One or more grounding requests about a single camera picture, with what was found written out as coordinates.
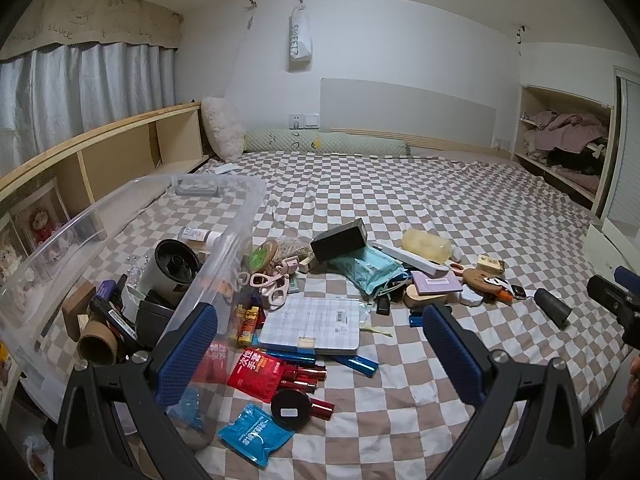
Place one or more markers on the person's right hand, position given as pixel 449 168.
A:
pixel 635 380

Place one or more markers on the white round case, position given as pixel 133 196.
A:
pixel 471 296

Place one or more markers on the black cylinder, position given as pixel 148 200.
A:
pixel 552 306

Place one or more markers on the clear spray bottle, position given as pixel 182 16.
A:
pixel 197 235

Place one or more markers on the brown bear coaster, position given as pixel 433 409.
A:
pixel 480 280

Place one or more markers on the blue metallic bar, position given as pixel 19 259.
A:
pixel 357 364

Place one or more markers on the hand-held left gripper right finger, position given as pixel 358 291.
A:
pixel 450 355

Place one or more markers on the blue lighter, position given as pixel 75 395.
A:
pixel 416 320

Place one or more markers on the teal tissue packet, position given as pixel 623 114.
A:
pixel 367 270

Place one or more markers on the beige printed valance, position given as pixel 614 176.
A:
pixel 100 20

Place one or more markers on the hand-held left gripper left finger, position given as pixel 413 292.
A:
pixel 187 355

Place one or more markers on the hanging white bag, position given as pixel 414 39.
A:
pixel 300 40

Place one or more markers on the small black clip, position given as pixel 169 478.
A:
pixel 383 304

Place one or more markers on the black box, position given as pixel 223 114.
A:
pixel 337 242

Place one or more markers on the white headboard panel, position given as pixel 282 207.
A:
pixel 400 105

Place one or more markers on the fluffy white pillow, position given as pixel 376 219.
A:
pixel 222 127

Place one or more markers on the black round compact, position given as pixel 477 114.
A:
pixel 291 410

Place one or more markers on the red yellow snack bar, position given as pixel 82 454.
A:
pixel 247 325

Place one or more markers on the red lipstick tube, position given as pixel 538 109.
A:
pixel 305 375
pixel 322 408

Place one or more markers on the blue foil packet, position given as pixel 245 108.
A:
pixel 255 435

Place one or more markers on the white wall socket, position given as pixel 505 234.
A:
pixel 295 121

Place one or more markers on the white grid notebook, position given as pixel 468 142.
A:
pixel 310 325

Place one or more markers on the white smartwatch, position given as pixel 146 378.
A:
pixel 517 291

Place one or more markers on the white wall switch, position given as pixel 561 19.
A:
pixel 312 121

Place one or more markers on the clear plastic storage container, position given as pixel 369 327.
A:
pixel 235 210

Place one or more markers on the grey curtain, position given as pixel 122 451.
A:
pixel 75 90

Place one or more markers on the green cork coaster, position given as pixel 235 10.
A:
pixel 262 255

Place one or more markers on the white board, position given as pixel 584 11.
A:
pixel 607 252

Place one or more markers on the bag of rubber bands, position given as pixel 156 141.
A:
pixel 292 249

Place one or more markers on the wooden wardrobe shelf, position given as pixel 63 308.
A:
pixel 565 97

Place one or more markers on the red doll display case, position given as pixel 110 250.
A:
pixel 42 225

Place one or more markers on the wooden shelf unit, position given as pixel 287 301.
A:
pixel 115 155

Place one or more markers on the white doll display case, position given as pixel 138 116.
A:
pixel 10 260

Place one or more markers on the white and black projector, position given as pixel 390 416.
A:
pixel 167 272

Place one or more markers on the checkered bedsheet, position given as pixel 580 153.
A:
pixel 450 200

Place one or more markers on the cardboard tape roll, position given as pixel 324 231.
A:
pixel 97 345

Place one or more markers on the yellow ribbon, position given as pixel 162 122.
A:
pixel 375 331

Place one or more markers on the red foil packet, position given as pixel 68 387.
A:
pixel 255 375

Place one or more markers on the pink scissors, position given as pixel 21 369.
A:
pixel 267 287

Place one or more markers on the pile of clothes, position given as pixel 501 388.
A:
pixel 565 135

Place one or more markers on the long white box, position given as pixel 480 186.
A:
pixel 410 257

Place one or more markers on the oval wooden box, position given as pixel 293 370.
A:
pixel 425 300

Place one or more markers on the green bolster pillow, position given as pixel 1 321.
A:
pixel 325 142

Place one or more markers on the small wooden block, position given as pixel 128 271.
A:
pixel 489 264

